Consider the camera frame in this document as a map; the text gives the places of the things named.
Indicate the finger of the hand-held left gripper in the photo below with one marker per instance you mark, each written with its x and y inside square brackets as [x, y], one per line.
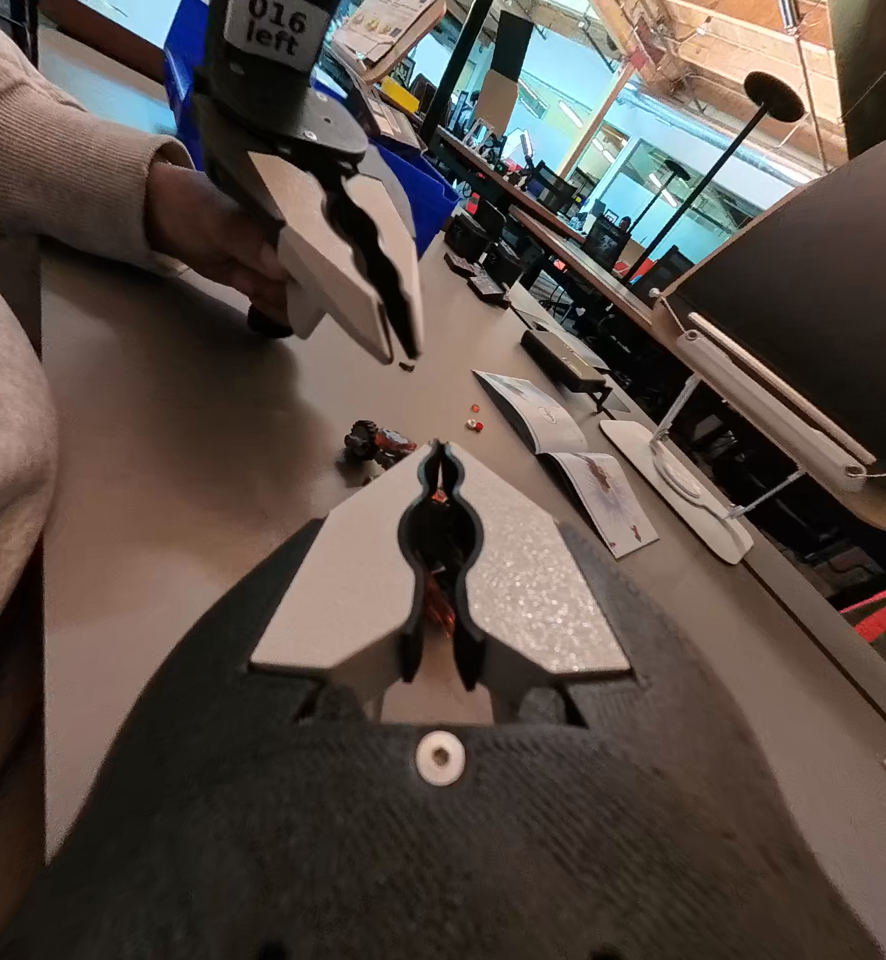
[315, 255]
[398, 255]

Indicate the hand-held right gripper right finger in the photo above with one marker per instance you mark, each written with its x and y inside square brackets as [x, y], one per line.
[548, 600]

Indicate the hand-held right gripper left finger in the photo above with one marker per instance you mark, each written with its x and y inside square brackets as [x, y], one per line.
[338, 600]

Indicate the lego motorcycle model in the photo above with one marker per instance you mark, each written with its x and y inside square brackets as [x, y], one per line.
[383, 442]

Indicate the lego instruction booklet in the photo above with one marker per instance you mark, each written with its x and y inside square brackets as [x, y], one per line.
[555, 427]

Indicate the person's left forearm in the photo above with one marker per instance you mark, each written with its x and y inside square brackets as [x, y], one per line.
[37, 150]

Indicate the person's left hand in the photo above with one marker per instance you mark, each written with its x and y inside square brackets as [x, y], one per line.
[202, 225]

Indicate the small black battery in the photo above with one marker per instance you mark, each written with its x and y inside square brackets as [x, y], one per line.
[488, 289]
[458, 262]

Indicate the blue plastic bin white tag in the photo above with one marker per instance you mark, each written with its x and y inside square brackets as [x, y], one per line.
[420, 195]

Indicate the wooden desk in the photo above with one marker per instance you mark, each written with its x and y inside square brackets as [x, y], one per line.
[503, 180]
[585, 259]

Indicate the dark cardboard box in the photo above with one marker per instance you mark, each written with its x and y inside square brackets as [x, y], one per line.
[394, 120]

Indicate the white metal stand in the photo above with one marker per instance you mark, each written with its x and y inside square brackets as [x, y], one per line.
[683, 480]

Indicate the black charger box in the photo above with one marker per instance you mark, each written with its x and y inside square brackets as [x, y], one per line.
[563, 356]

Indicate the long black pole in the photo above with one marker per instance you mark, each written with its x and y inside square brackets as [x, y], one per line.
[458, 60]

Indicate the black pole round base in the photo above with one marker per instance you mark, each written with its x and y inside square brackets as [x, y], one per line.
[675, 171]
[773, 94]

